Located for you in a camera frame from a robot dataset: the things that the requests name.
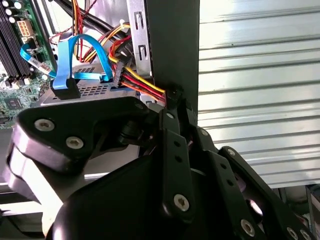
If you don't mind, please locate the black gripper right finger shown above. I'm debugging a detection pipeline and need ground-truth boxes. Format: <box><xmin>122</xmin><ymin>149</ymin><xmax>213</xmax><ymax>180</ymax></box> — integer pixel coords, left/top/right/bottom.
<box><xmin>178</xmin><ymin>98</ymin><xmax>316</xmax><ymax>240</ymax></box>

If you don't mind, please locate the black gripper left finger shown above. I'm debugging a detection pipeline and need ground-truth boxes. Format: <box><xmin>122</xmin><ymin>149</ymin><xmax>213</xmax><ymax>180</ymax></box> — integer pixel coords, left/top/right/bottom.
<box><xmin>4</xmin><ymin>96</ymin><xmax>196</xmax><ymax>224</ymax></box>

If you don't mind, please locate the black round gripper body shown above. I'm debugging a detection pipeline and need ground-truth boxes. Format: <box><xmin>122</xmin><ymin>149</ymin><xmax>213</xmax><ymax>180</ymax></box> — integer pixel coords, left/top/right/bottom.
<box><xmin>46</xmin><ymin>154</ymin><xmax>241</xmax><ymax>240</ymax></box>

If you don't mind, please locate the red yellow power wire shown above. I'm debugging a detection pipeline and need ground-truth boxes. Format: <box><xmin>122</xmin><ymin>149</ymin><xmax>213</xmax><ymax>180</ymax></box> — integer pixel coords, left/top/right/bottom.
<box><xmin>108</xmin><ymin>34</ymin><xmax>185</xmax><ymax>110</ymax></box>

